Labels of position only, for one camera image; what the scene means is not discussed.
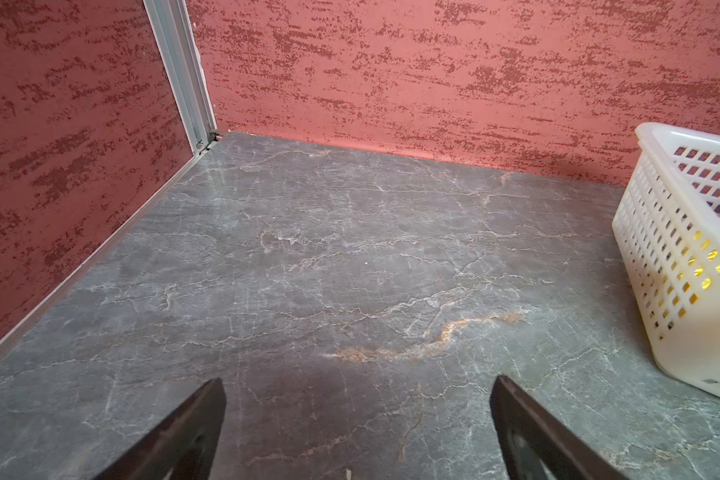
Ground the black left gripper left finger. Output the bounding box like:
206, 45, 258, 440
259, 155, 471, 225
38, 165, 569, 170
96, 378, 226, 479

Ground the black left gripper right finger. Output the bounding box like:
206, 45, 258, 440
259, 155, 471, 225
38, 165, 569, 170
490, 375, 625, 479

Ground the white plastic laundry basket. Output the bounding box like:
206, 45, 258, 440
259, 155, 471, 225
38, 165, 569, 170
612, 122, 720, 397

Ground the left aluminium corner post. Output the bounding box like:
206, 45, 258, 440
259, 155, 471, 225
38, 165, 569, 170
143, 0, 217, 156

